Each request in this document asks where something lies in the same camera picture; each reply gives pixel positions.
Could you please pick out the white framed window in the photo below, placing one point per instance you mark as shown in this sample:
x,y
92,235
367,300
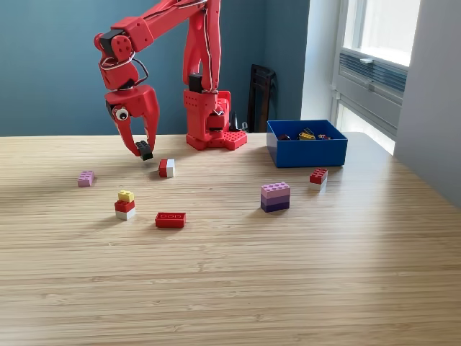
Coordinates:
x,y
389,36

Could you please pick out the black chair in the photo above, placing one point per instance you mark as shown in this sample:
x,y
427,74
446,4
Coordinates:
x,y
264,101

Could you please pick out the black lego brick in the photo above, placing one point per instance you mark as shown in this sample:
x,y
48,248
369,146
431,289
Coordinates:
x,y
144,149

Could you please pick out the lego figure red shirt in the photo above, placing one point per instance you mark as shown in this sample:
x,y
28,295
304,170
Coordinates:
x,y
324,137

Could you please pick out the grey window vent grille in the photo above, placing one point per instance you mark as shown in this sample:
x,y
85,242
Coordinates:
x,y
381,74

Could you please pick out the pink lego brick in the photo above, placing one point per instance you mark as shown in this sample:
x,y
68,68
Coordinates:
x,y
86,179

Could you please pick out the yellow toy digger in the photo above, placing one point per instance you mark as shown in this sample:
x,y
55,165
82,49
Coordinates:
x,y
306,136

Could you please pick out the yellow red white lego stack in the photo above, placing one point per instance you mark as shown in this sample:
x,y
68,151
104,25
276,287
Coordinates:
x,y
125,207

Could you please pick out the blue plastic bin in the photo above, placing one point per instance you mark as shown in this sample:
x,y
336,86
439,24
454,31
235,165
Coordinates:
x,y
309,155

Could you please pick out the dark red toy car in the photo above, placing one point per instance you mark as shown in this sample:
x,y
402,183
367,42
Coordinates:
x,y
284,137

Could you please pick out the pink and purple lego stack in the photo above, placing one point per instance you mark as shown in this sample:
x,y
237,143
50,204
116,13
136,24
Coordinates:
x,y
275,198

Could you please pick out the red and white lego brick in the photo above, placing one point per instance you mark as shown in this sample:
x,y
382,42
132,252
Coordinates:
x,y
318,177
166,168

